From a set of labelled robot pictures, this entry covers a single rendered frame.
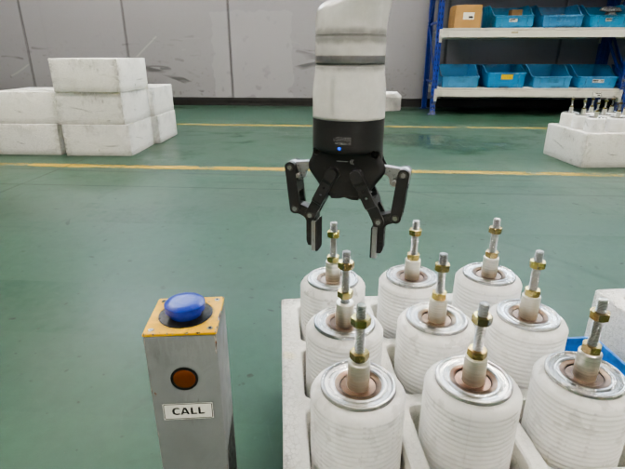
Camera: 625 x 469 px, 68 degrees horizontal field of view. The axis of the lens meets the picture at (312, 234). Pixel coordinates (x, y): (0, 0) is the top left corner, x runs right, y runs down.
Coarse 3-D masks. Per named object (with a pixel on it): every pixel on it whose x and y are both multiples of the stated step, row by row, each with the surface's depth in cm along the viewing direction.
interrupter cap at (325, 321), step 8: (320, 312) 59; (328, 312) 60; (320, 320) 58; (328, 320) 58; (320, 328) 56; (328, 328) 56; (336, 328) 56; (344, 328) 56; (352, 328) 56; (368, 328) 56; (328, 336) 55; (336, 336) 54; (344, 336) 54; (352, 336) 54
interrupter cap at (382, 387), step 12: (324, 372) 48; (336, 372) 48; (372, 372) 48; (384, 372) 48; (324, 384) 46; (336, 384) 46; (372, 384) 47; (384, 384) 46; (336, 396) 45; (348, 396) 45; (360, 396) 45; (372, 396) 45; (384, 396) 45; (348, 408) 43; (360, 408) 43; (372, 408) 43
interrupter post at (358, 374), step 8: (368, 360) 46; (352, 368) 45; (360, 368) 45; (368, 368) 45; (352, 376) 45; (360, 376) 45; (368, 376) 46; (352, 384) 46; (360, 384) 45; (368, 384) 46; (360, 392) 46
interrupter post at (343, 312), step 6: (336, 306) 56; (342, 306) 56; (348, 306) 56; (336, 312) 57; (342, 312) 56; (348, 312) 56; (336, 318) 57; (342, 318) 56; (348, 318) 56; (336, 324) 57; (342, 324) 56; (348, 324) 56
